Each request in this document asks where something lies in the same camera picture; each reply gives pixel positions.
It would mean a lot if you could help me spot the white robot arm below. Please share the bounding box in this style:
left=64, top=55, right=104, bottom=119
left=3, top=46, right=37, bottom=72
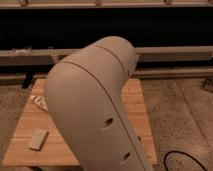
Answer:
left=44, top=36, right=153, bottom=171

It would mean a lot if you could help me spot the white tube with label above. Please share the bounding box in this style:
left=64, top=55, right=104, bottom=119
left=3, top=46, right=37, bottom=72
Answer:
left=30, top=95, right=48, bottom=112

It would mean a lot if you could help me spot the wooden table board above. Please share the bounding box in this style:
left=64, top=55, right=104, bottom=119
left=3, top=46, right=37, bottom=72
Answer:
left=2, top=79, right=157, bottom=167

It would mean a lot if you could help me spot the long grey metal rail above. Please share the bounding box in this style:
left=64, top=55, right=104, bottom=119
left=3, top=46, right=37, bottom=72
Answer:
left=0, top=46, right=213, bottom=66

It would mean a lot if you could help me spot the black cable on carpet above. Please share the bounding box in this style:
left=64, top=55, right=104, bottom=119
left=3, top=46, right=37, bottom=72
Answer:
left=163, top=150, right=209, bottom=171

